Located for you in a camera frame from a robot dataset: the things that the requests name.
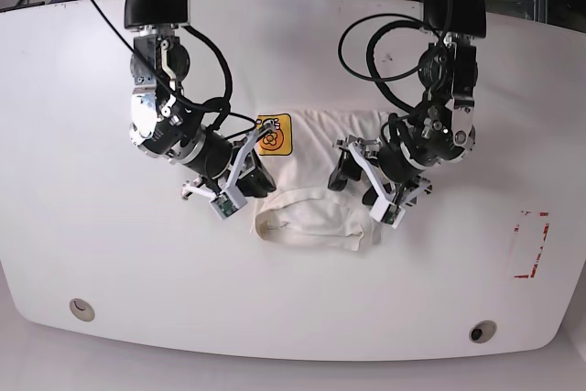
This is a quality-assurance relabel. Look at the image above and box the right table grommet hole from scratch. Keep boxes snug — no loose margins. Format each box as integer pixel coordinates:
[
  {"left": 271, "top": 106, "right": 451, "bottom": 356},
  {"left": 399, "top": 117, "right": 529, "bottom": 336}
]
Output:
[{"left": 469, "top": 320, "right": 497, "bottom": 344}]

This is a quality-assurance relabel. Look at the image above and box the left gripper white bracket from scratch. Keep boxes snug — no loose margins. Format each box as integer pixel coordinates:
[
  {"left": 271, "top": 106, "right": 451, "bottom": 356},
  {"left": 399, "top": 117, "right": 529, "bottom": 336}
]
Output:
[{"left": 327, "top": 136, "right": 432, "bottom": 228}]

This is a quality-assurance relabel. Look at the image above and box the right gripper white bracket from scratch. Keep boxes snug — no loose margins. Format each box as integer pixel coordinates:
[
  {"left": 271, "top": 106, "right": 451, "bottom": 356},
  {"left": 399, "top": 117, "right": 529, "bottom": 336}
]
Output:
[{"left": 179, "top": 123, "right": 277, "bottom": 203}]

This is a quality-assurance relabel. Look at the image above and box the red tape rectangle marking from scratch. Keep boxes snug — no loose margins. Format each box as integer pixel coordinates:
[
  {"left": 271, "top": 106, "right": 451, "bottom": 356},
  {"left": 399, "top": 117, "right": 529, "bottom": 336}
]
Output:
[{"left": 508, "top": 211, "right": 551, "bottom": 279}]

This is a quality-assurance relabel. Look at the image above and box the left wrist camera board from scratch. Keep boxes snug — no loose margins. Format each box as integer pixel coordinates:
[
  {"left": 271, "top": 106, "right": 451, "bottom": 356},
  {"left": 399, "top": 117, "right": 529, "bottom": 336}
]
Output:
[{"left": 369, "top": 197, "right": 406, "bottom": 229}]

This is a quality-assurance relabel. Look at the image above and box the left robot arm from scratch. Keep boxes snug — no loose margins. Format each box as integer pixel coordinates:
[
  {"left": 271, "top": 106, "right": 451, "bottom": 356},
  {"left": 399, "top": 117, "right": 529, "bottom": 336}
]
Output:
[{"left": 328, "top": 0, "right": 486, "bottom": 227}]

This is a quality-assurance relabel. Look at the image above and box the table grommet hole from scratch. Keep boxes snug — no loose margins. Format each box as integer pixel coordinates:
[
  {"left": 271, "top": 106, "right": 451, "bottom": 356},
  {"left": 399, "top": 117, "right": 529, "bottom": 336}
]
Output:
[
  {"left": 69, "top": 299, "right": 95, "bottom": 322},
  {"left": 469, "top": 320, "right": 497, "bottom": 344}
]

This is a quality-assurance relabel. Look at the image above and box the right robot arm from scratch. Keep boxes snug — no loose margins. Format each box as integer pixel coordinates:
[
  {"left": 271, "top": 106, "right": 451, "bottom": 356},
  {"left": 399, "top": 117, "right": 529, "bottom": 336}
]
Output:
[{"left": 124, "top": 0, "right": 277, "bottom": 219}]

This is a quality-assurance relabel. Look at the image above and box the left table grommet hole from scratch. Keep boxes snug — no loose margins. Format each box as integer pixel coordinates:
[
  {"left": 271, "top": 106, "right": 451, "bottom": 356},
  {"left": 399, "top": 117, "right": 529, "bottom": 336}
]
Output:
[{"left": 69, "top": 299, "right": 95, "bottom": 322}]

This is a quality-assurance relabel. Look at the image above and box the white t-shirt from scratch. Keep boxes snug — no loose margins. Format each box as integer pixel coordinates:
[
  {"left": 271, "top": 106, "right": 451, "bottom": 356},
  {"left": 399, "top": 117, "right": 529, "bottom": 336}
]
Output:
[{"left": 252, "top": 110, "right": 387, "bottom": 252}]

